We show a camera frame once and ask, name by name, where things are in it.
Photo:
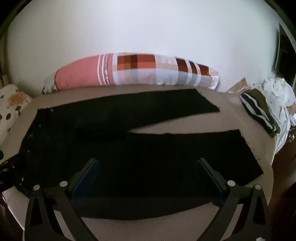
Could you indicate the brown cardboard box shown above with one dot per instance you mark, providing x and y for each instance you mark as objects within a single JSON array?
[{"x": 239, "y": 85}]

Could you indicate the dark flat screen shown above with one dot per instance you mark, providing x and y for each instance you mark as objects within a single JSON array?
[{"x": 286, "y": 51}]

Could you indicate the floral print pillow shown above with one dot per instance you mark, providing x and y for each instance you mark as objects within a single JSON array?
[{"x": 11, "y": 106}]

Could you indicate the pink checkered pillow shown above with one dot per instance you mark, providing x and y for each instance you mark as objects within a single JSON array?
[{"x": 138, "y": 71}]

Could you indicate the black pants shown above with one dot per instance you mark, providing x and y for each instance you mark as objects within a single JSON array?
[{"x": 129, "y": 153}]

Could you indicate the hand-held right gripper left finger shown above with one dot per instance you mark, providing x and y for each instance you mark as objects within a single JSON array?
[{"x": 86, "y": 180}]

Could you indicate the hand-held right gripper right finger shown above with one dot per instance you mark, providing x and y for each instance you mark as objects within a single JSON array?
[{"x": 208, "y": 178}]

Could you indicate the green striped folded garment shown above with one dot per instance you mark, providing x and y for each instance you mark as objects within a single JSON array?
[{"x": 259, "y": 111}]

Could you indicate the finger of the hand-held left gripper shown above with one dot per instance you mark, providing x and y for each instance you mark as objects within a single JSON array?
[{"x": 10, "y": 165}]

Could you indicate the white crumpled cloth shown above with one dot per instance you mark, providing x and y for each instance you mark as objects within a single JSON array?
[{"x": 281, "y": 99}]

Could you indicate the beige bed mattress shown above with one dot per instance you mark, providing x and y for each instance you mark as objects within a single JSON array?
[{"x": 157, "y": 129}]

